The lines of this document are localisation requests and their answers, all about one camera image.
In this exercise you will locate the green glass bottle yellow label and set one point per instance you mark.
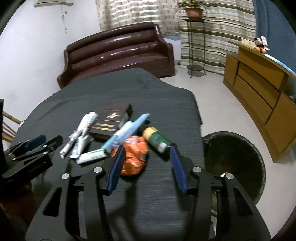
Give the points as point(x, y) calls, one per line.
point(158, 141)

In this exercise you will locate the white blue milk powder sachet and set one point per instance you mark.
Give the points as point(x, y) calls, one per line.
point(83, 138)

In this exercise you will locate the small cardboard box on sideboard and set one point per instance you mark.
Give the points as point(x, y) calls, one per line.
point(247, 43)

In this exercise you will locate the light blue toothpaste box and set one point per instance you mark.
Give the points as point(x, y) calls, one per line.
point(120, 136)

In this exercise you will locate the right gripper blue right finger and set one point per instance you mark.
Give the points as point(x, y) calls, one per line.
point(237, 216)

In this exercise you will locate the blue curtain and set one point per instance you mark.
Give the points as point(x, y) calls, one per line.
point(272, 24)

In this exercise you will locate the potted green plant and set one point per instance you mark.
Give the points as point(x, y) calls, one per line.
point(193, 9)

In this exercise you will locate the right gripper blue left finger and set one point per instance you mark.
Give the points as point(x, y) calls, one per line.
point(74, 207)

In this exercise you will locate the dark cigarette carton box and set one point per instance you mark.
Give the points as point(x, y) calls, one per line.
point(110, 119)

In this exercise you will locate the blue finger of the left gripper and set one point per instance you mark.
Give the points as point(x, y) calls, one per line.
point(23, 147)
point(48, 146)

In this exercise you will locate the striped beige curtain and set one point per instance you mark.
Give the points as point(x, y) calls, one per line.
point(207, 44)

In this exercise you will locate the dark brown leather sofa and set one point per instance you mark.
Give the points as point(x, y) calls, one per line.
point(131, 46)

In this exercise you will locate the wooden sideboard cabinet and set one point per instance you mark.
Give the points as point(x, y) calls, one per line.
point(258, 81)

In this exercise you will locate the white green small tube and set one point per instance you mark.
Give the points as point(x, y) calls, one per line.
point(97, 154)

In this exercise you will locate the wooden chair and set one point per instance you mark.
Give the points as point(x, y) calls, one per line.
point(8, 133)

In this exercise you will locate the knotted white paper roll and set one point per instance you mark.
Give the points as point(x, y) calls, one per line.
point(72, 140)

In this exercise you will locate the white wall air conditioner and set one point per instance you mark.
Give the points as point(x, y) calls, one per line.
point(39, 3)

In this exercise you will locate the Mickey Mouse plush toy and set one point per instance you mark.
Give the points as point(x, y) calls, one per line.
point(260, 44)

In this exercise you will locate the orange plastic bag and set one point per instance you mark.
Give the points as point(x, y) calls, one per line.
point(136, 150)

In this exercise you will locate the patterned sheer curtain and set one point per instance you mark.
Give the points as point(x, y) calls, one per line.
point(112, 14)

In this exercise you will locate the black wicker trash bin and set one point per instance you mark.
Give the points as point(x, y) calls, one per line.
point(233, 153)

